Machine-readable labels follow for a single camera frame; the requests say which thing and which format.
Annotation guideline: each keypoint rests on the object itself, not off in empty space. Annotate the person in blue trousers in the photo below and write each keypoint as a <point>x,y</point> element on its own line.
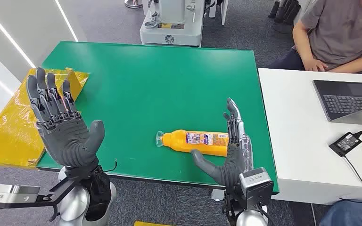
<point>352,215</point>

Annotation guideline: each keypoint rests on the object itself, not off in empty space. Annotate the chrome round stand base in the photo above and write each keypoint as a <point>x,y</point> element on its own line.
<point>133,3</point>

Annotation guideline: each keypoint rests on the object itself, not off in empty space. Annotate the person's right forearm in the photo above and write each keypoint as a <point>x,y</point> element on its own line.
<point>301,40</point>

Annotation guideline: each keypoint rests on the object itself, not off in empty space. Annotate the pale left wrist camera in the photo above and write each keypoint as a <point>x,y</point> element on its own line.
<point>9,193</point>

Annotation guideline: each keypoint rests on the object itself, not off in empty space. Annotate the black left camera bracket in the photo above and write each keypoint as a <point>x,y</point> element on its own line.
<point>62,188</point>

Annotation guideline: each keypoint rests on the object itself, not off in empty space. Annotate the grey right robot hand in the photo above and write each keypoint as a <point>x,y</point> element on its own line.
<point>234,168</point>

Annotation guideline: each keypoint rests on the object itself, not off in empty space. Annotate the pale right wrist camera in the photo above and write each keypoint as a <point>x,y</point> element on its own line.
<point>256,187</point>

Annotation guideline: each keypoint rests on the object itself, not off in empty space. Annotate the person's left forearm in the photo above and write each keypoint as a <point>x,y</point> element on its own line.
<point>356,64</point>

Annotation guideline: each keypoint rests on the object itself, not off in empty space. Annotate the orange plastic bottle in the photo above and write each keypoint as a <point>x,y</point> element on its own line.
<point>178,142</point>

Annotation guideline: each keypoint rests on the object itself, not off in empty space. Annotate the dark grey laptop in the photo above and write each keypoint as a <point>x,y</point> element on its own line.
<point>346,103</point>

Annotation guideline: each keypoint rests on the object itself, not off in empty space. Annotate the white machine base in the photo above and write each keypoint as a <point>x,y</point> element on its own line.
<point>174,34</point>

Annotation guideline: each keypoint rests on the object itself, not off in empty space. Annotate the person's right hand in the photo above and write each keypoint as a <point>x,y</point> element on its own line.
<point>315,65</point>

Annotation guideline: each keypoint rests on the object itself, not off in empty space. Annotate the black power adapter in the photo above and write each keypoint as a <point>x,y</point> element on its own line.
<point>345,144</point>

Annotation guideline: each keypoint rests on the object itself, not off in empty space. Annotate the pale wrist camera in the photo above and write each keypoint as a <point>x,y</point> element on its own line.
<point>256,187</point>
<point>9,193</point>

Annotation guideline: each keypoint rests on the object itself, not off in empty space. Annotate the yellow flat object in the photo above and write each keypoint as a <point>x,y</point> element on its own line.
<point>151,224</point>

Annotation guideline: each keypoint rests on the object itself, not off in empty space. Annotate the white table foot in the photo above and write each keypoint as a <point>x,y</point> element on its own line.
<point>218,195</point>

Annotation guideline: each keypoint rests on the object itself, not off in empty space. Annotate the yellow tape-wrapped cardboard box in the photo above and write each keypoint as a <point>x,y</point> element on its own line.
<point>12,131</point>

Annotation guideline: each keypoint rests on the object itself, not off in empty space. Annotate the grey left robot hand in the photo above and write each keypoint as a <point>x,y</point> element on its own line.
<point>65,140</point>

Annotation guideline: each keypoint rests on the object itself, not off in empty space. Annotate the black chair base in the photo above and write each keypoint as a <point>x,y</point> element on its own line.
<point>285,15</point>

